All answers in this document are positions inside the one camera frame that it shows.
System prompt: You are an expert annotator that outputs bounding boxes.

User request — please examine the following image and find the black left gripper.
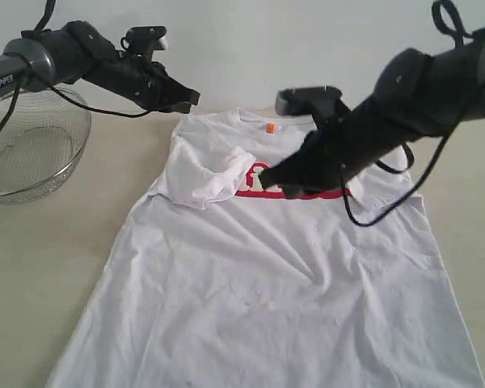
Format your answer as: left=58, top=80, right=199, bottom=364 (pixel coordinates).
left=92, top=52, right=200, bottom=114

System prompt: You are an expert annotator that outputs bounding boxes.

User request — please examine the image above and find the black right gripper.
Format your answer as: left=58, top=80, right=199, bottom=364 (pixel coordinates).
left=259, top=112, right=372, bottom=200

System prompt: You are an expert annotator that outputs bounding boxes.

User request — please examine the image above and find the white t-shirt with red print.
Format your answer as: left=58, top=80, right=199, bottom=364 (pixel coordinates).
left=47, top=108, right=484, bottom=387

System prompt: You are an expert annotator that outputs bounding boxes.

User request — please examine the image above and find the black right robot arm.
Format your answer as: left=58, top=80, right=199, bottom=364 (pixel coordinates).
left=259, top=28, right=485, bottom=198

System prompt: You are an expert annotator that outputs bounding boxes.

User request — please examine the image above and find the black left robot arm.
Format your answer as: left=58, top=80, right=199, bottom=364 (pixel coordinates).
left=0, top=1, right=200, bottom=114

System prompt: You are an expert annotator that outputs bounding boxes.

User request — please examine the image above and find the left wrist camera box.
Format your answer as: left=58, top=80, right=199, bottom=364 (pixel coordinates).
left=120, top=26, right=168, bottom=57

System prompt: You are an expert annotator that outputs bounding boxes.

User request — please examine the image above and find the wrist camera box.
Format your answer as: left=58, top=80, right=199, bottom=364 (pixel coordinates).
left=120, top=26, right=168, bottom=57
left=275, top=86, right=343, bottom=116

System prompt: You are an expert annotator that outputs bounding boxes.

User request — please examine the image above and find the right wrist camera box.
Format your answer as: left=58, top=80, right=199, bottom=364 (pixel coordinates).
left=275, top=86, right=343, bottom=116

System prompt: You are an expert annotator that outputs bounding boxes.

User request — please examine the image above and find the metal wire mesh basket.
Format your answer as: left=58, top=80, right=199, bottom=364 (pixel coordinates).
left=0, top=88, right=91, bottom=205

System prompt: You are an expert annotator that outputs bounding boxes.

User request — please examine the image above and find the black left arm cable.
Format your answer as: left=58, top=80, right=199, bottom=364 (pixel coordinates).
left=0, top=0, right=154, bottom=154

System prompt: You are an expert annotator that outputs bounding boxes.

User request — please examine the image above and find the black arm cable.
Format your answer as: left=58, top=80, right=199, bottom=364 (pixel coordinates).
left=339, top=0, right=485, bottom=227
left=0, top=0, right=154, bottom=154

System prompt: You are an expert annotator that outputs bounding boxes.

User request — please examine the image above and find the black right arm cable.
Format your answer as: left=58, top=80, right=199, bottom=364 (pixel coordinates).
left=339, top=0, right=485, bottom=227

